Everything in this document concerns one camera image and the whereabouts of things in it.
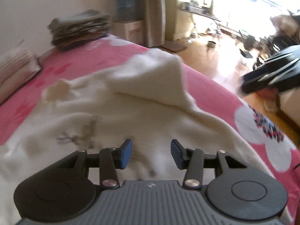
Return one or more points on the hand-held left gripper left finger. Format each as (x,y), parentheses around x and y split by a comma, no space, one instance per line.
(125,154)

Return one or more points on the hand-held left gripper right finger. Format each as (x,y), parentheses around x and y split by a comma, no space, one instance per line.
(176,154)

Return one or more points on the brown floor mat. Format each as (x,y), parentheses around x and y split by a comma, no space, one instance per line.
(174,46)

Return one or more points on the beige curtain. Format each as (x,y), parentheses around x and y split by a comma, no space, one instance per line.
(159,14)

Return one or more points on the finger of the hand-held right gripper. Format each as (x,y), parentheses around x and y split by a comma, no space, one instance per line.
(257,82)
(281,56)

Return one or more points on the folding table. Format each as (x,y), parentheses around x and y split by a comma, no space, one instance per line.
(199,14)

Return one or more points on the pink checked folded garment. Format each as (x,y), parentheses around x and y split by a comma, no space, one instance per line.
(16,61)

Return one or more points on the pink floral blanket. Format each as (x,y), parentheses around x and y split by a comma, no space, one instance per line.
(82,56)

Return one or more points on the stack of dark folded clothes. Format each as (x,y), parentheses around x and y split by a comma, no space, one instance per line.
(79,30)

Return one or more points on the white fluffy blanket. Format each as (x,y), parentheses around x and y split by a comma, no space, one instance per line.
(140,103)

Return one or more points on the white water dispenser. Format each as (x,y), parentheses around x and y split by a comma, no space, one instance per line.
(131,31)

